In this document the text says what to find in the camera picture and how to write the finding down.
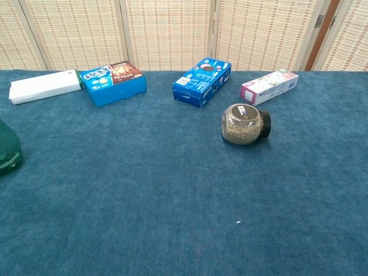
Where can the green spray bottle black trigger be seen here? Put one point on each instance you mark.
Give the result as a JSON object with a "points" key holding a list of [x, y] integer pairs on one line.
{"points": [[8, 149]]}

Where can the blue felt table mat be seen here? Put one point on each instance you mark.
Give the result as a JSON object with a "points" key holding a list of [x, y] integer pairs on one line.
{"points": [[184, 187]]}

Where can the blue sandwich cookie box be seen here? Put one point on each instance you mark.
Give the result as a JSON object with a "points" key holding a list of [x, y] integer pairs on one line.
{"points": [[201, 83]]}

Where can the glass jar with black lid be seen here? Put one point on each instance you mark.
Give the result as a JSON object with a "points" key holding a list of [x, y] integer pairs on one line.
{"points": [[241, 126]]}

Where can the blue chocolate chip cookie box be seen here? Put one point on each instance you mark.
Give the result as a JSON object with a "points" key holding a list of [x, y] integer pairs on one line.
{"points": [[115, 86]]}

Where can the pink floral long box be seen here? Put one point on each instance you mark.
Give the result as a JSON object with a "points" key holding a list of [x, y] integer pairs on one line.
{"points": [[270, 86]]}

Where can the wide bamboo folding screen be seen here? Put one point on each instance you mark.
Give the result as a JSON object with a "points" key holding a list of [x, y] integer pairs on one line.
{"points": [[169, 34]]}

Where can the white rectangular box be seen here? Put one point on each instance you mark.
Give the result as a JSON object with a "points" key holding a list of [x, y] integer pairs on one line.
{"points": [[43, 86]]}

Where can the black screen hinge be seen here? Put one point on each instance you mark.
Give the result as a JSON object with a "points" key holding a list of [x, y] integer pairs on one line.
{"points": [[318, 21], [333, 22]]}

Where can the narrow bamboo folding screen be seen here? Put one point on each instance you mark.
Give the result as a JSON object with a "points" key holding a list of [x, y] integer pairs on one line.
{"points": [[350, 43]]}

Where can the brown wooden post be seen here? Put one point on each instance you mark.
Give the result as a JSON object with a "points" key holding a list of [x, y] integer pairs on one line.
{"points": [[322, 37]]}

